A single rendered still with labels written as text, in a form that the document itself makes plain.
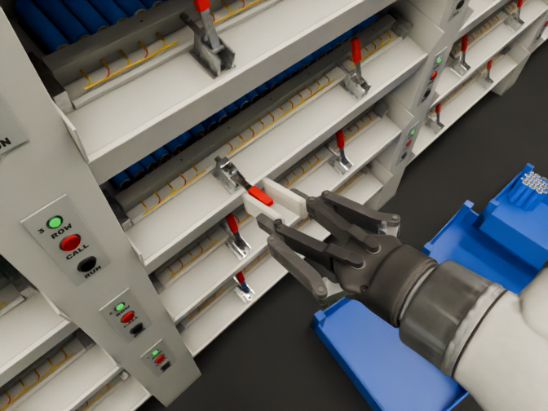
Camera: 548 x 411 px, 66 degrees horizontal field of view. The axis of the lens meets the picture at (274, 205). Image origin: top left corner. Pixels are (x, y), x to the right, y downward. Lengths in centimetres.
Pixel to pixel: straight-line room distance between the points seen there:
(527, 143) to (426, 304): 121
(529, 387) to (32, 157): 39
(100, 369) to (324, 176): 50
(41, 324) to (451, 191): 108
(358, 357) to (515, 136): 89
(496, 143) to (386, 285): 114
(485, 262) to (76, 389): 95
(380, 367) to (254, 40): 76
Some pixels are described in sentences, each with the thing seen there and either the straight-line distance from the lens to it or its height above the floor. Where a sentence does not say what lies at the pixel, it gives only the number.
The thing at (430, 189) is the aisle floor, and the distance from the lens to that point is 129.
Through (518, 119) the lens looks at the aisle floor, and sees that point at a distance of 162.
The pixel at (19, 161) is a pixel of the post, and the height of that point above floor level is 73.
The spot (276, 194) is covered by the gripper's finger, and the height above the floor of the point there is 54.
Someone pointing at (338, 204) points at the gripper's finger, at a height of 57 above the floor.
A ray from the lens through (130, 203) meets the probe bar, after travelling 54.
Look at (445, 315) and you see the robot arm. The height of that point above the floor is 63.
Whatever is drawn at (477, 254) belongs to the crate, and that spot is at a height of 0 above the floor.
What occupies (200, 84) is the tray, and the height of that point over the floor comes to 70.
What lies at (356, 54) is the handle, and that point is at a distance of 68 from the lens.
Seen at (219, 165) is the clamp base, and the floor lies 54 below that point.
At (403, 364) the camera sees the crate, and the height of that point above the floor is 0.
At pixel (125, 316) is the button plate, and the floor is 44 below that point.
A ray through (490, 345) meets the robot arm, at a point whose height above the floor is 64.
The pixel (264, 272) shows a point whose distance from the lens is 92.
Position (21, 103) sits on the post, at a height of 77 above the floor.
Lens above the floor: 96
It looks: 55 degrees down
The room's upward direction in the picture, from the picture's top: straight up
